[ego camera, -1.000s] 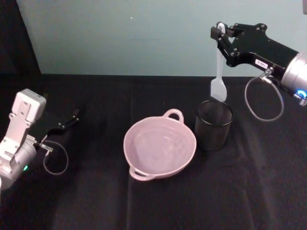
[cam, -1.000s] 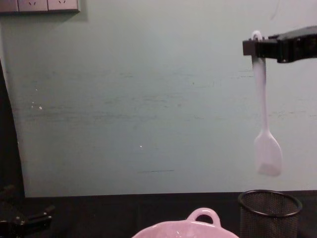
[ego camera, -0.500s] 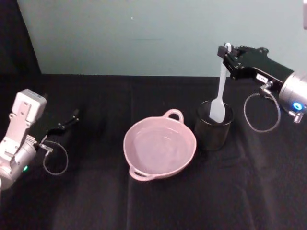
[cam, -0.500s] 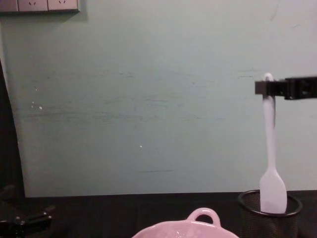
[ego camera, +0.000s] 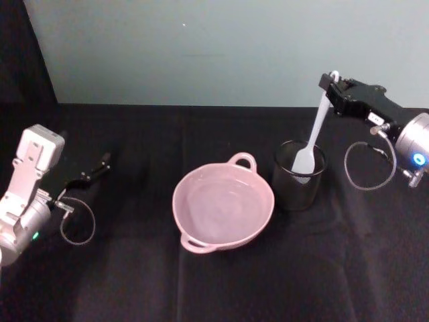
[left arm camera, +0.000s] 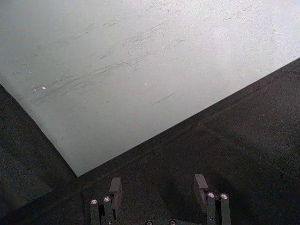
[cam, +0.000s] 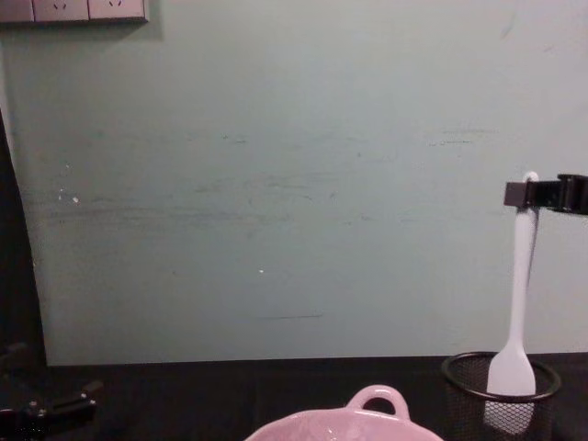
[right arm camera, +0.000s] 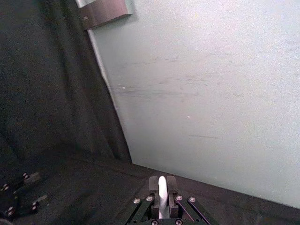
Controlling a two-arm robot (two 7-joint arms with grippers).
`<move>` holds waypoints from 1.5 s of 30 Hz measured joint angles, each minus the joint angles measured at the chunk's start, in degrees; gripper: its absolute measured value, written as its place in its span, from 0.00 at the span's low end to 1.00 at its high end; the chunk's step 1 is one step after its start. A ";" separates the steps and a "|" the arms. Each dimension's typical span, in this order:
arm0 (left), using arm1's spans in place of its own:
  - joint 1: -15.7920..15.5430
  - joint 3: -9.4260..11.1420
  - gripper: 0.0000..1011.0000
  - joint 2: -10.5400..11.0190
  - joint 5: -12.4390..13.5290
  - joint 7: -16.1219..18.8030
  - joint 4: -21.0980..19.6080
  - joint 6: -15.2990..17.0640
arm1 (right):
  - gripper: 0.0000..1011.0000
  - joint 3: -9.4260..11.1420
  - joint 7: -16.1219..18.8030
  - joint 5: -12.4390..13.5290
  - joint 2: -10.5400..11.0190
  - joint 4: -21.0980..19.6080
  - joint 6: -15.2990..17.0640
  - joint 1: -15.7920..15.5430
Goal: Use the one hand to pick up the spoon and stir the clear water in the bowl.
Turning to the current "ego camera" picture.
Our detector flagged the thin right gripper cable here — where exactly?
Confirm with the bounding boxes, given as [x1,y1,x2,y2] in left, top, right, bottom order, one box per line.
[345,121,403,193]

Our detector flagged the white plastic spatula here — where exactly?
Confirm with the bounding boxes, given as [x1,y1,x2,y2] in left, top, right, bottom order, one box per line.
[291,70,340,175]

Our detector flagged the thin gripper cable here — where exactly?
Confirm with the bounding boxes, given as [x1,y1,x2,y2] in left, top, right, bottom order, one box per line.
[345,121,403,193]
[50,197,97,246]

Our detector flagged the pink two-handled bowl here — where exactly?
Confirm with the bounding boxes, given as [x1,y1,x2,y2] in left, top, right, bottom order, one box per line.
[172,152,276,255]

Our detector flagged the black mesh pen cup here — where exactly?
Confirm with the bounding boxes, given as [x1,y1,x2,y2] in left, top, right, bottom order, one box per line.
[272,140,327,212]

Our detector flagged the thin left gripper cable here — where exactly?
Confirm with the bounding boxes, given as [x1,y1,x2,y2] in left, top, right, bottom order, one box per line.
[50,197,97,246]

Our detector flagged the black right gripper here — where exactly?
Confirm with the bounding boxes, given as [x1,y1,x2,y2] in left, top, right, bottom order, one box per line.
[318,73,414,135]

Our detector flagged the black table cloth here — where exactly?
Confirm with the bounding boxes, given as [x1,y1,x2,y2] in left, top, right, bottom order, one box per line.
[0,0,429,322]

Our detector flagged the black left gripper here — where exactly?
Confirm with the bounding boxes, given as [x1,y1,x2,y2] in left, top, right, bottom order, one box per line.
[37,152,112,219]

